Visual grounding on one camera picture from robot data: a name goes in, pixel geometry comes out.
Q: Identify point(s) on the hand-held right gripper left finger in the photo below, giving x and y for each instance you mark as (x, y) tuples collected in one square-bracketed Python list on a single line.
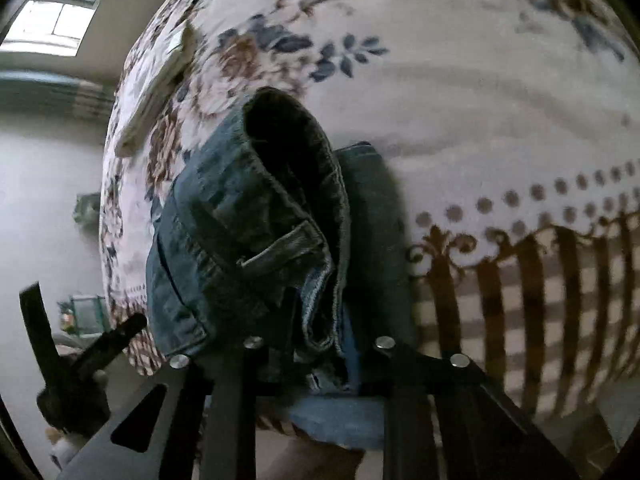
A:
[(230, 385)]

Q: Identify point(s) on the green and white plastic bag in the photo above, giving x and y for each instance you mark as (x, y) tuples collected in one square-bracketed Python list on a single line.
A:
[(87, 207)]

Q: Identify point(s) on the teal storage cart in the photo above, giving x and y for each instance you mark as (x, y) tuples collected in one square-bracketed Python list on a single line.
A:
[(82, 315)]

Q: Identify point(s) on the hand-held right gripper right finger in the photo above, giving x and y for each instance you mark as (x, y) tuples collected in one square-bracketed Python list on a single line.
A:
[(407, 410)]

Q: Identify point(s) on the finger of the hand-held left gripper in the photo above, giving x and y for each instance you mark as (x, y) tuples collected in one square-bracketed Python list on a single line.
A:
[(112, 342), (39, 335)]

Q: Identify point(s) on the white folded pants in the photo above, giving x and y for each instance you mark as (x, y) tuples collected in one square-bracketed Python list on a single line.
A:
[(150, 100)]

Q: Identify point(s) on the blue jeans pants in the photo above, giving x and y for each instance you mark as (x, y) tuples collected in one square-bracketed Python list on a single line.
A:
[(225, 220)]

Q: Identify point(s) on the barred window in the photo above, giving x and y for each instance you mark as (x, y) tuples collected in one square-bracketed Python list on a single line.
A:
[(55, 15)]

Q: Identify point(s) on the floral bed blanket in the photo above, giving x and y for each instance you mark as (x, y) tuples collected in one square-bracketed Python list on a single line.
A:
[(475, 110)]

